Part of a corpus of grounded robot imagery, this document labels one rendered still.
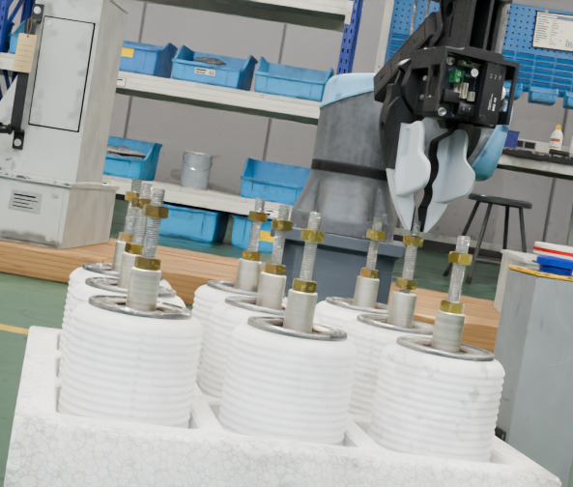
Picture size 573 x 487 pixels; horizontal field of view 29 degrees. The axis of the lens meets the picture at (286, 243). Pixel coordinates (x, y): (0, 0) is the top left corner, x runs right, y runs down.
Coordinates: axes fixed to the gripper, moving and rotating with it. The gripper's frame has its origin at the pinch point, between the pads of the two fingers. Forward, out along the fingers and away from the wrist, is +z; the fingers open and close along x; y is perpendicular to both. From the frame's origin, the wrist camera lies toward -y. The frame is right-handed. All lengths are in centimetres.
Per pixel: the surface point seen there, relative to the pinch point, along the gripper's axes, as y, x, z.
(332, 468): 18.2, -12.4, 18.0
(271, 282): -0.4, -12.0, 7.5
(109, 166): -482, 75, 3
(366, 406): 3.8, -3.4, 16.4
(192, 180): -473, 117, 3
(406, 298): 1.6, -0.3, 7.1
